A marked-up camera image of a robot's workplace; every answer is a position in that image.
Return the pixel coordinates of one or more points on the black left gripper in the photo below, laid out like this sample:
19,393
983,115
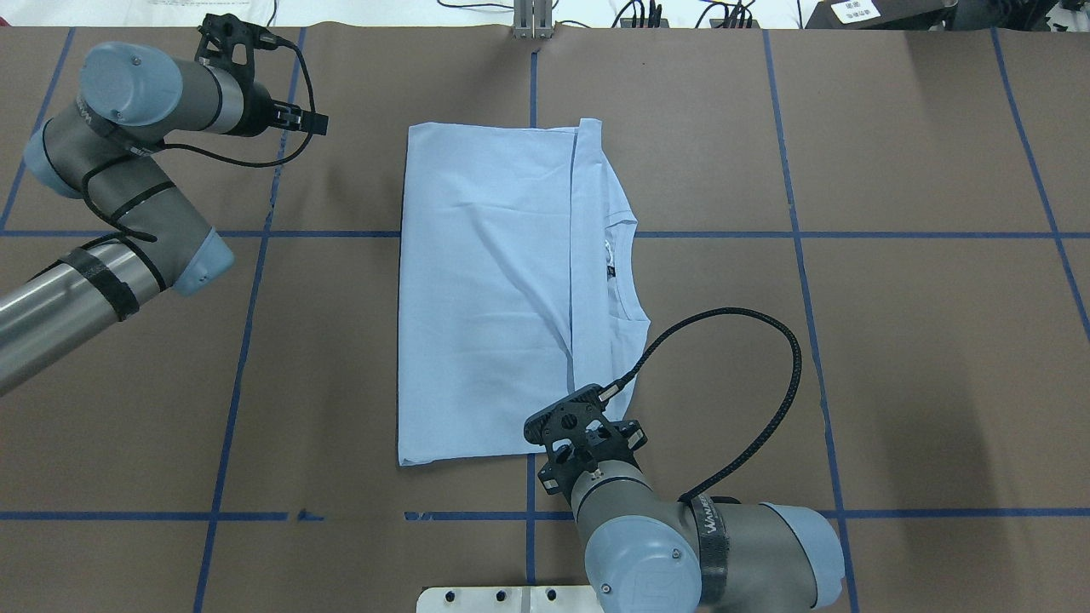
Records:
258,118

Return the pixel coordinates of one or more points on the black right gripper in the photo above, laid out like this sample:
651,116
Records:
633,436

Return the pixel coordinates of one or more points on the light blue t-shirt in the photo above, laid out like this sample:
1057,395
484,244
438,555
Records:
515,283

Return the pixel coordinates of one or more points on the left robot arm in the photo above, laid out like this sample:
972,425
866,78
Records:
100,150

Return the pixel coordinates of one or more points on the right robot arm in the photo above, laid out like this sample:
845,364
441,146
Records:
642,553

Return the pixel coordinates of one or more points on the black box with label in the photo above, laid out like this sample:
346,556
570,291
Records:
880,15

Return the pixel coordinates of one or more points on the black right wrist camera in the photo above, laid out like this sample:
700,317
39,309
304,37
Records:
565,427

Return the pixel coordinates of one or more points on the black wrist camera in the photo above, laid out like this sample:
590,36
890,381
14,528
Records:
230,44
565,427

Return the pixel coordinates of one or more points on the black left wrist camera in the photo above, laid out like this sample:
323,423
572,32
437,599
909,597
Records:
230,44

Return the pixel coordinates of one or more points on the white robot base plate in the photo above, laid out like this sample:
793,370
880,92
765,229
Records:
509,599

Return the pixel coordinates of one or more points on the aluminium frame post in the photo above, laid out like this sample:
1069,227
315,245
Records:
533,19

